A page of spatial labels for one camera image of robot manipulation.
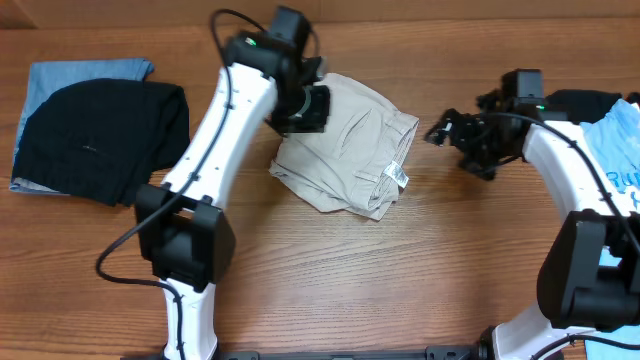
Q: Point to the light blue folded denim garment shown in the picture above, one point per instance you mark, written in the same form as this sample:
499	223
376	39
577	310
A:
45	78

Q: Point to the light blue printed t-shirt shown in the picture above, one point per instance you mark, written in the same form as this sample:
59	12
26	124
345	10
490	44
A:
614	142

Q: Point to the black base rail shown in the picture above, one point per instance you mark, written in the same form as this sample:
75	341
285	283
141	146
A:
345	354

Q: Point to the beige khaki shorts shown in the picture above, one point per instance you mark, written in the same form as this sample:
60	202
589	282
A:
356	163

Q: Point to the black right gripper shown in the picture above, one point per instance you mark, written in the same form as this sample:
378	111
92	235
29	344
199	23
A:
467	133

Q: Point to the black garment under t-shirt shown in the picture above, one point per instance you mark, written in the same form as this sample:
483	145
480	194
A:
589	106

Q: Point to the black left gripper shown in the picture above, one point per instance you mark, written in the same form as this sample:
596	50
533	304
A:
310	119

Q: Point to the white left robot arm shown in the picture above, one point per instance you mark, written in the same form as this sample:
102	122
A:
183	232

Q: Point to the black folded garment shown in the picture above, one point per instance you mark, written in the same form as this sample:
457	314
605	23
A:
102	139

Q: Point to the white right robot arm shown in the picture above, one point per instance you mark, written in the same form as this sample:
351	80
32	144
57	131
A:
588	285

